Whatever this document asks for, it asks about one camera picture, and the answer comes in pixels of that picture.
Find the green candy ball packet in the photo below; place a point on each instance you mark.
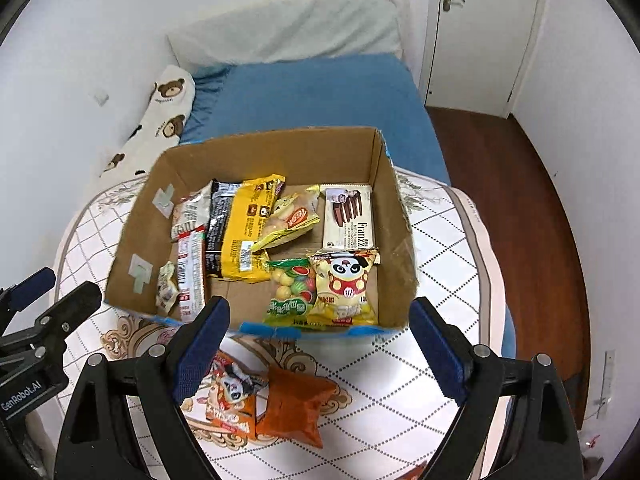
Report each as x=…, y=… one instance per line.
x=287, y=300

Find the orange panda snack packet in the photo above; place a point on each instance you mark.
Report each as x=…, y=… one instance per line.
x=227, y=410

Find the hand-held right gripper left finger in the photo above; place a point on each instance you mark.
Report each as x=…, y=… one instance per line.
x=200, y=350

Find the white chocolate stick packet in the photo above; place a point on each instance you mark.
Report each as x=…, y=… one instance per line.
x=347, y=230

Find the blue bedsheet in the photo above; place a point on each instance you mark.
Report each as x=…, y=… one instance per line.
x=325, y=100

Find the small green white candy packet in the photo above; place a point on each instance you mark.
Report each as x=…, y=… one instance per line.
x=167, y=287

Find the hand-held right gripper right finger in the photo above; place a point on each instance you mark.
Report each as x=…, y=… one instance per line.
x=440, y=350

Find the white pillow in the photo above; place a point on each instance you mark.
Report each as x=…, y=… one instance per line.
x=300, y=30

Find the white quilted blanket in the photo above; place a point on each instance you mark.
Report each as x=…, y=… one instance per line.
x=390, y=370

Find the plain orange snack packet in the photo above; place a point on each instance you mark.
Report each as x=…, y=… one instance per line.
x=295, y=405

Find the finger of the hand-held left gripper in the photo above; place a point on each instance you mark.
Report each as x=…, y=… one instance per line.
x=70, y=310
x=32, y=282

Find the clear cookie packet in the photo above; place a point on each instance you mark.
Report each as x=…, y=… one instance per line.
x=192, y=215

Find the yellow chips packet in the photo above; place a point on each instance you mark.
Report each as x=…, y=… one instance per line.
x=290, y=220

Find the white door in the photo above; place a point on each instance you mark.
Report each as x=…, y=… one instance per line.
x=485, y=40

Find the bear print pillow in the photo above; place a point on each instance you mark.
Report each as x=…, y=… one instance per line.
x=160, y=115

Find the black yellow snack packet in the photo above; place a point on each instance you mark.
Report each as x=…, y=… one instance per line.
x=245, y=240

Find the white wall outlet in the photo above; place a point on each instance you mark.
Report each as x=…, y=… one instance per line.
x=608, y=362

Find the brown red snack packet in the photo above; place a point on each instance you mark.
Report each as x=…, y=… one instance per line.
x=415, y=472

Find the yellow panda snack packet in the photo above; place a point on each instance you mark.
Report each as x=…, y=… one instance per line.
x=345, y=290

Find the cardboard box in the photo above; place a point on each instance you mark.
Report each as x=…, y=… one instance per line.
x=390, y=240

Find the long red white snack packet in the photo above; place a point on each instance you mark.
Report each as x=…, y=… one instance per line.
x=190, y=275

